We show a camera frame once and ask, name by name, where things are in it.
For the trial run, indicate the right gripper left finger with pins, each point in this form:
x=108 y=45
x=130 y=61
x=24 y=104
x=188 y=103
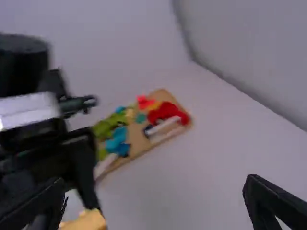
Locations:
x=28 y=210

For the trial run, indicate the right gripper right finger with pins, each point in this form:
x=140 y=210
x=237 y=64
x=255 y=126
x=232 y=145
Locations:
x=268 y=203

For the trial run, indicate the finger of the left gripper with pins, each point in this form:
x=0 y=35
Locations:
x=87 y=187

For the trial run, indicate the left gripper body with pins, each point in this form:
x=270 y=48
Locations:
x=48 y=148

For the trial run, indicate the yellow toy car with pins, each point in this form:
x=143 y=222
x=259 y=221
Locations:
x=88 y=220

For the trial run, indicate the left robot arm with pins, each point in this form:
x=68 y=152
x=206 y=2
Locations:
x=21 y=64

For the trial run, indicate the light green toy brick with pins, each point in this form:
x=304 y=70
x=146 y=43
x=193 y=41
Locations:
x=102 y=152

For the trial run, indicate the blue toy brick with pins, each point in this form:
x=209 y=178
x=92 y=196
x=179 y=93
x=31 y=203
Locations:
x=124 y=149
x=120 y=133
x=112 y=146

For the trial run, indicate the tan tray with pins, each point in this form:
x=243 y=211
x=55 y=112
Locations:
x=136 y=143

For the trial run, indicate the teal toy brick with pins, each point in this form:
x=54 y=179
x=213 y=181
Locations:
x=140 y=118

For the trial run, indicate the long white toy brick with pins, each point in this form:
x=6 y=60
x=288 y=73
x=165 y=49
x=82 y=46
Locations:
x=163 y=127

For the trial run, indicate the red toy brick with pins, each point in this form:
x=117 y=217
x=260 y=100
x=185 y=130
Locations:
x=156 y=115
x=183 y=117

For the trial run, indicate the salmon toy brick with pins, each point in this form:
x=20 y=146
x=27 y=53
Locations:
x=144 y=103

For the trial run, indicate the orange toy brick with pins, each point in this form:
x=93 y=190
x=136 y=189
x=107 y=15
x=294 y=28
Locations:
x=157 y=106

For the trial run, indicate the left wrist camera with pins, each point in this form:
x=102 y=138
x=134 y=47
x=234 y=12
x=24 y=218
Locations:
x=26 y=110

